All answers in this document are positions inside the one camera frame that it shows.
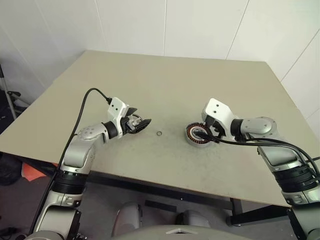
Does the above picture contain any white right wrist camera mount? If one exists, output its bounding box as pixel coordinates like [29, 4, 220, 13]
[201, 98, 237, 141]

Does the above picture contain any black bag on floor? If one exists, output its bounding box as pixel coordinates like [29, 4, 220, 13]
[0, 154, 23, 186]

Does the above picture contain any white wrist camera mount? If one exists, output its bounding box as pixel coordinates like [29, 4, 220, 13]
[106, 96, 128, 141]
[201, 98, 237, 141]

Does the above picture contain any large grey rounded shape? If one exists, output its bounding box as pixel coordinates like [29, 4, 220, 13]
[112, 201, 143, 237]

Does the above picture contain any small grey rounded shape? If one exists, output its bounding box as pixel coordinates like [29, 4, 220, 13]
[176, 209, 211, 228]

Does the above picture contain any silver spoked rotor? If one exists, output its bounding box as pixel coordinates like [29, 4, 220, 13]
[127, 113, 144, 129]

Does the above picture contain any motor housing with copper windings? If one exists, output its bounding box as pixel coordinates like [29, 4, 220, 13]
[184, 121, 213, 149]

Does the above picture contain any black table frame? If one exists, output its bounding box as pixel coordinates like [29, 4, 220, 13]
[86, 171, 295, 228]

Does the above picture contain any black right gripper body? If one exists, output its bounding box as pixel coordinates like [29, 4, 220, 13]
[212, 120, 226, 141]

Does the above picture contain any silver tripod with black clamp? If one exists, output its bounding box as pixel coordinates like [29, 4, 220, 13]
[0, 63, 22, 120]

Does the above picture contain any grey robot torso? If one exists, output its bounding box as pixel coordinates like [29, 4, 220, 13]
[109, 224, 226, 240]

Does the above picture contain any orange object on floor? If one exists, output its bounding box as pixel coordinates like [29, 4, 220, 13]
[21, 162, 55, 182]

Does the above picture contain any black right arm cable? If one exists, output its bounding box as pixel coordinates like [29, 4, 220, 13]
[199, 132, 320, 181]

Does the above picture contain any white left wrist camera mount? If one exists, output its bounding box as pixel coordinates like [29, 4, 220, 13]
[106, 96, 128, 141]

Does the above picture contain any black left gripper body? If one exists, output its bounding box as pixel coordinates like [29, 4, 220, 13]
[121, 115, 137, 138]

